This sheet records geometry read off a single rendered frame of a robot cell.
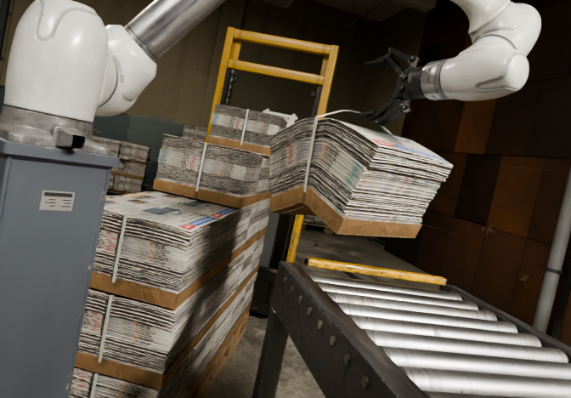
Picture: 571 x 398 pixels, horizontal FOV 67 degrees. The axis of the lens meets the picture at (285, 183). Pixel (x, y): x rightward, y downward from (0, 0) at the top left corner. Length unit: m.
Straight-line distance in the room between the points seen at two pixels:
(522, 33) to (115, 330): 1.25
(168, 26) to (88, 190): 0.42
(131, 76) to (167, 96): 7.24
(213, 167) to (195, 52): 6.73
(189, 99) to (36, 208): 7.50
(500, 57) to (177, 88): 7.59
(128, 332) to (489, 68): 1.10
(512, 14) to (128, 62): 0.84
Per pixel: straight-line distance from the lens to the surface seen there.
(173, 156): 1.84
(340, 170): 1.01
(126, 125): 8.31
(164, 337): 1.30
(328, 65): 2.89
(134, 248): 1.27
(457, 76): 1.00
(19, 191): 0.86
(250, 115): 2.35
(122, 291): 1.30
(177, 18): 1.09
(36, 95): 0.89
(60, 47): 0.89
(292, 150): 1.18
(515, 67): 0.97
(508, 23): 1.09
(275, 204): 1.20
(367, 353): 0.72
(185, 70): 8.36
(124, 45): 1.06
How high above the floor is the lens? 1.06
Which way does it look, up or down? 3 degrees down
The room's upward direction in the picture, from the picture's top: 12 degrees clockwise
